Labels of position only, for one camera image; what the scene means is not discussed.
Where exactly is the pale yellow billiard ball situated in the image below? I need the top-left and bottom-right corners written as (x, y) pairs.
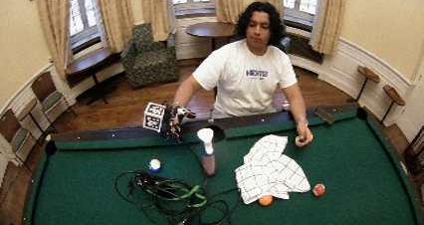
top-left (294, 133), bottom-right (314, 145)

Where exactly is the white marker cube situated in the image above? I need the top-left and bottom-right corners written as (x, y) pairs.
top-left (143, 102), bottom-right (168, 133)

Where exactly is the black table brush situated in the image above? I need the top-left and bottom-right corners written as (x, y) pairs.
top-left (313, 106), bottom-right (337, 125)

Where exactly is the green pool table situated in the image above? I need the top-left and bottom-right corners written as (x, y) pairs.
top-left (23, 102), bottom-right (424, 225)

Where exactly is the white checked cloth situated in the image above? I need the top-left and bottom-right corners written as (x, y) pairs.
top-left (233, 133), bottom-right (313, 206)

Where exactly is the red and white billiard ball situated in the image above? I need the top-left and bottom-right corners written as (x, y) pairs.
top-left (312, 183), bottom-right (328, 198)

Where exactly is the spray bottle with white head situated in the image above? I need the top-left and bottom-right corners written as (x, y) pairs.
top-left (197, 127), bottom-right (219, 178)

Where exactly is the the person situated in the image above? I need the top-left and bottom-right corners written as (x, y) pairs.
top-left (172, 0), bottom-right (316, 149)

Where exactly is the blue and white billiard ball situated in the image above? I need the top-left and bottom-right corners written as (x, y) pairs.
top-left (148, 157), bottom-right (164, 173)

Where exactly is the green patterned armchair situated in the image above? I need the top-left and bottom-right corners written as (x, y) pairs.
top-left (120, 22), bottom-right (183, 89)

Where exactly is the orange billiard ball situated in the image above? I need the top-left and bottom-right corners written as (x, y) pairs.
top-left (257, 194), bottom-right (276, 207)

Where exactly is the dark wooden chair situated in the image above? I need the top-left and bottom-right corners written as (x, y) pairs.
top-left (403, 124), bottom-right (424, 177)

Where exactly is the round wooden table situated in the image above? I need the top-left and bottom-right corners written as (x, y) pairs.
top-left (185, 21), bottom-right (239, 53)

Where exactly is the dark wooden side table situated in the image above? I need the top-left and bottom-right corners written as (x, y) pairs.
top-left (63, 46), bottom-right (120, 106)

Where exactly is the dark radiator grille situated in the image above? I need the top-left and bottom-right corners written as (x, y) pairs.
top-left (288, 32), bottom-right (326, 65)

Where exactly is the wooden folding chair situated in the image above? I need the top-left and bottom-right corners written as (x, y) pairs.
top-left (0, 108), bottom-right (38, 174)
top-left (30, 70), bottom-right (79, 133)

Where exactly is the black cable bundle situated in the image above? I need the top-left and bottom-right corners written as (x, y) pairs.
top-left (115, 169), bottom-right (243, 225)

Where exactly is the green strap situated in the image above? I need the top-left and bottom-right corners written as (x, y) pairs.
top-left (145, 180), bottom-right (211, 209)

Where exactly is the small wooden pedestal table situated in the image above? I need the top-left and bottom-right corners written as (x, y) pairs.
top-left (379, 84), bottom-right (407, 123)
top-left (346, 65), bottom-right (382, 104)

